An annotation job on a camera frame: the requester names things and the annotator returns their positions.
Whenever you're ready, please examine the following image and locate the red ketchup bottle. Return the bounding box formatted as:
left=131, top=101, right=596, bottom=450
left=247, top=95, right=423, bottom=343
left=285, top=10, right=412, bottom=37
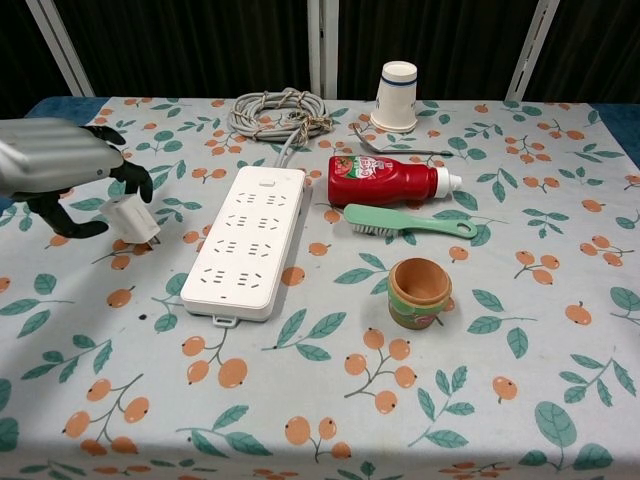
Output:
left=326, top=154, right=461, bottom=208

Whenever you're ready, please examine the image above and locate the small brown wooden cup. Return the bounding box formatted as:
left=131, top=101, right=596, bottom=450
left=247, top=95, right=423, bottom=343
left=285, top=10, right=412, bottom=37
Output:
left=386, top=256, right=454, bottom=331

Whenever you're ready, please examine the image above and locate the small white block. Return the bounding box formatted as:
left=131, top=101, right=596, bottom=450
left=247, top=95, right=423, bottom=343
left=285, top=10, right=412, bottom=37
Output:
left=101, top=195, right=163, bottom=248

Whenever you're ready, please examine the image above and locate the floral tablecloth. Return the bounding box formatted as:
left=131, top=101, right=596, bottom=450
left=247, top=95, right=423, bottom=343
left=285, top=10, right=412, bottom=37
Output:
left=0, top=96, right=640, bottom=480

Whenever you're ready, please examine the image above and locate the metal spoon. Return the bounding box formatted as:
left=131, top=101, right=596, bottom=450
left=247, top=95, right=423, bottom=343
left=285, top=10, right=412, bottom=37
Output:
left=351, top=121, right=454, bottom=158

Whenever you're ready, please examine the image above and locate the grey cable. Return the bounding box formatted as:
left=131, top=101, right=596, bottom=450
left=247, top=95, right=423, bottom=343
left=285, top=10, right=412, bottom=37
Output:
left=228, top=86, right=333, bottom=169

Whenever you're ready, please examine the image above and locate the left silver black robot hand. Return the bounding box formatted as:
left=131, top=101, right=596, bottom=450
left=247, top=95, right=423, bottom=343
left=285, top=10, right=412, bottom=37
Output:
left=0, top=118, right=155, bottom=239

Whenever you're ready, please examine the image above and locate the green plastic brush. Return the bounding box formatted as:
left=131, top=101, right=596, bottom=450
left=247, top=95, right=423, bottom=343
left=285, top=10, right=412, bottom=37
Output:
left=342, top=203, right=479, bottom=241

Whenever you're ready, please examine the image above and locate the white paper cup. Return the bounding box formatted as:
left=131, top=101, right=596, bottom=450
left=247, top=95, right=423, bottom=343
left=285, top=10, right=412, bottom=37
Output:
left=369, top=60, right=420, bottom=134

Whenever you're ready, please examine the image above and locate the black pleated curtain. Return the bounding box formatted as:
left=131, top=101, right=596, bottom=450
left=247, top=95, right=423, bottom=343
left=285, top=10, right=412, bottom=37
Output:
left=53, top=0, right=313, bottom=99
left=336, top=0, right=545, bottom=102
left=523, top=0, right=640, bottom=105
left=0, top=0, right=77, bottom=121

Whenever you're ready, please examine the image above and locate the white metal frame post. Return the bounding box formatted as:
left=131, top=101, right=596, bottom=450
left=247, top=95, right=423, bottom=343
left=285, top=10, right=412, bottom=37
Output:
left=306, top=0, right=340, bottom=99
left=27, top=0, right=97, bottom=98
left=504, top=0, right=562, bottom=102

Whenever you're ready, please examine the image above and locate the white power strip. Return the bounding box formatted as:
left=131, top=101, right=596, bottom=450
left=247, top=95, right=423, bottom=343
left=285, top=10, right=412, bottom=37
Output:
left=179, top=165, right=308, bottom=329

